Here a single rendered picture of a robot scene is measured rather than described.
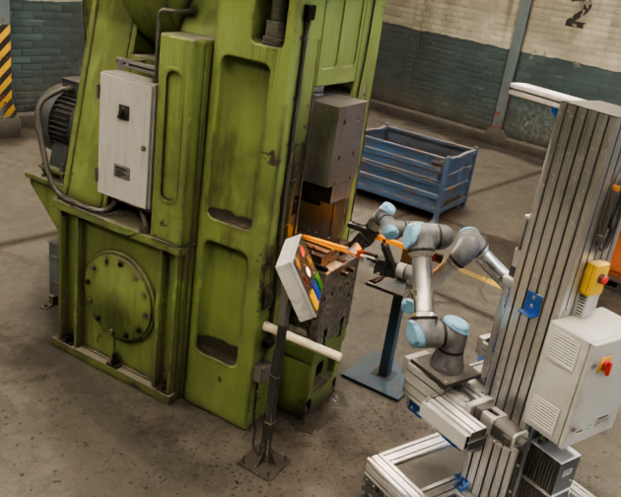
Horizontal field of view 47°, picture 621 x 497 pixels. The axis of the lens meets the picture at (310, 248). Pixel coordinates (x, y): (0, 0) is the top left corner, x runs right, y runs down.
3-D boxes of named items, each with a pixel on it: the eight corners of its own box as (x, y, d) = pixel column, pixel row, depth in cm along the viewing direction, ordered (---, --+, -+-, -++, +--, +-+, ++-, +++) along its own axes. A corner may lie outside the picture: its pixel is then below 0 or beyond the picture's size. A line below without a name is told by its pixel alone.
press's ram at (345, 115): (363, 174, 382) (376, 99, 367) (327, 188, 351) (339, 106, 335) (297, 154, 400) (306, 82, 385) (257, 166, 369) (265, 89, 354)
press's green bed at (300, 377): (335, 392, 432) (347, 324, 414) (303, 421, 402) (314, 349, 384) (260, 358, 456) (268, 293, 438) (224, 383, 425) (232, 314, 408)
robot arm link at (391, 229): (407, 230, 347) (401, 214, 354) (385, 229, 344) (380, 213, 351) (403, 242, 352) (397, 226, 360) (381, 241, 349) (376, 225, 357)
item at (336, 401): (366, 401, 428) (367, 399, 427) (317, 450, 380) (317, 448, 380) (310, 376, 445) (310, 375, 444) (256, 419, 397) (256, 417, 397)
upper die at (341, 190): (348, 195, 375) (351, 178, 371) (329, 204, 358) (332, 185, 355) (281, 175, 393) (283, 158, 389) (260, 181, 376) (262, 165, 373)
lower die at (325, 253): (338, 257, 388) (340, 244, 385) (319, 268, 372) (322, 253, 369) (274, 235, 406) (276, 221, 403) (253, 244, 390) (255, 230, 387)
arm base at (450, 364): (470, 371, 316) (475, 351, 312) (446, 378, 307) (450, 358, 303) (447, 354, 327) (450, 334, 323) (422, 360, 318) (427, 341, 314)
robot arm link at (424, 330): (448, 347, 302) (442, 220, 311) (415, 347, 298) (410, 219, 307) (436, 348, 314) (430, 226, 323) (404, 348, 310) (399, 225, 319)
